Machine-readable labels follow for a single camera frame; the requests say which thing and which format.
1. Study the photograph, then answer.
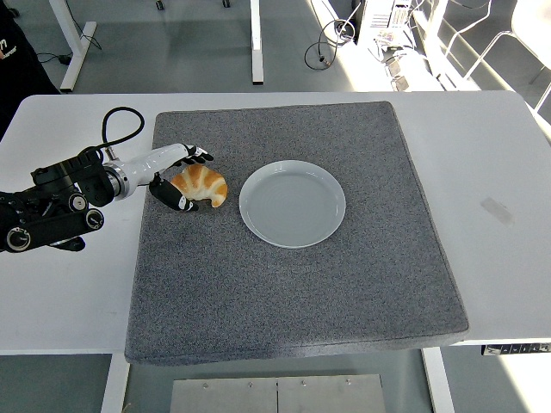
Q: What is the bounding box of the white wire frame chair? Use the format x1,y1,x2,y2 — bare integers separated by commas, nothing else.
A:
462,0,551,111

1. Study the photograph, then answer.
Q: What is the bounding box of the white desk leg with foot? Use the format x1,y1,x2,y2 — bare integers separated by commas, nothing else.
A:
249,0,264,84
47,0,98,91

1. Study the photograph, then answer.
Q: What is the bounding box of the white table leg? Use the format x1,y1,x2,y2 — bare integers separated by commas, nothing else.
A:
100,353,131,413
421,346,456,413

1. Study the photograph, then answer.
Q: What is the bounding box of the black floor cable loop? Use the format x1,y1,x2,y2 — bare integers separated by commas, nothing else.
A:
304,19,358,69

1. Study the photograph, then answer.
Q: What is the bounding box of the white computer tower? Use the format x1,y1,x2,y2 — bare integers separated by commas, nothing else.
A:
356,0,417,48

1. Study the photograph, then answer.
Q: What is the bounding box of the table height control panel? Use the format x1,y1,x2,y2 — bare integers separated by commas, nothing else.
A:
480,342,551,356

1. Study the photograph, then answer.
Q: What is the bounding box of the person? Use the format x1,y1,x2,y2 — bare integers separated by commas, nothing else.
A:
0,0,61,143

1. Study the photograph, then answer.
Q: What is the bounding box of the grey felt mat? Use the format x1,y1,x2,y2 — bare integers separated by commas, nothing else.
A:
124,100,469,367

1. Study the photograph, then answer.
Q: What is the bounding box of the grey tape strip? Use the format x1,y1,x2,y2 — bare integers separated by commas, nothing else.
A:
480,196,516,228

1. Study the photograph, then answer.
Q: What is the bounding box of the croissant bread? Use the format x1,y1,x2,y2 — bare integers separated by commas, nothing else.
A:
170,163,229,209

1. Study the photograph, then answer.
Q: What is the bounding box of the light grey round plate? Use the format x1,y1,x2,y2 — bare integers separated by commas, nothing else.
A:
238,159,347,250

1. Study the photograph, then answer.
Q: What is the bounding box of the thin black floor cable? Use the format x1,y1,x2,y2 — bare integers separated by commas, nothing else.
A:
36,32,101,67

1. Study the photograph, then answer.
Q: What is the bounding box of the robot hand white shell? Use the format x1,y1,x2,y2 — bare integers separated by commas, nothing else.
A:
120,144,215,213

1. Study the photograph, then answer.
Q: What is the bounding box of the grey metal plate with screws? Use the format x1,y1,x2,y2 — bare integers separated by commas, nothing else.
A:
169,373,387,413

